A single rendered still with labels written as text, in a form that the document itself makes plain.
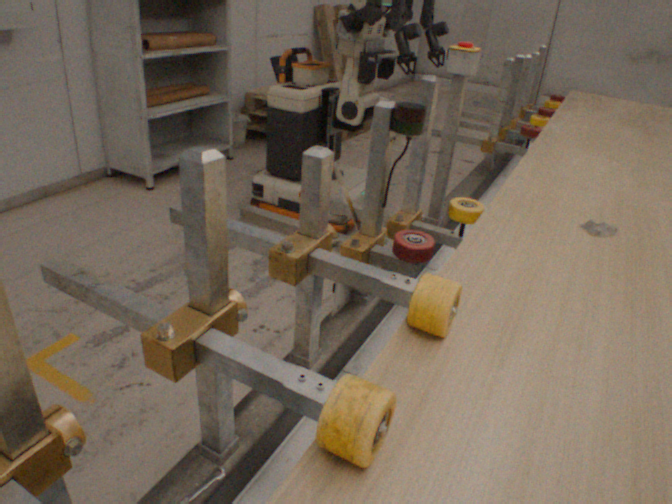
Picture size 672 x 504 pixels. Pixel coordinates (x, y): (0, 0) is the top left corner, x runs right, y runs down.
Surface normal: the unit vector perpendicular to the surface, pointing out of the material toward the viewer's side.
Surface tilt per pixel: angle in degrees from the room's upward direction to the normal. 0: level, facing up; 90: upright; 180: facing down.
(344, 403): 32
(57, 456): 90
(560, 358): 0
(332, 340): 0
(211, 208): 90
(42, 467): 90
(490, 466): 0
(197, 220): 90
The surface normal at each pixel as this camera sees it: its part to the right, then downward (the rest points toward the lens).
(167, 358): -0.48, 0.39
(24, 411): 0.88, 0.29
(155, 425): 0.08, -0.88
